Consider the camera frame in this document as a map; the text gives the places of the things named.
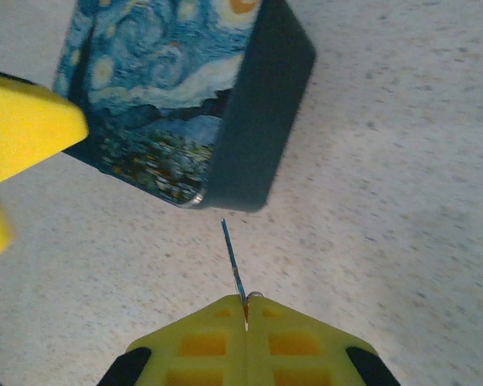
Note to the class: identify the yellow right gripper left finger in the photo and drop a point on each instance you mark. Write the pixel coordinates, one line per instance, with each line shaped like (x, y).
(209, 342)

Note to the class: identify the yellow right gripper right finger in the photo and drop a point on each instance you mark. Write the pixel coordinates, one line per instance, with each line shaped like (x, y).
(298, 342)

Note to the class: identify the Starry Night printed mat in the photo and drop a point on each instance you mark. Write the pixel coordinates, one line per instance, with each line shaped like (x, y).
(165, 80)

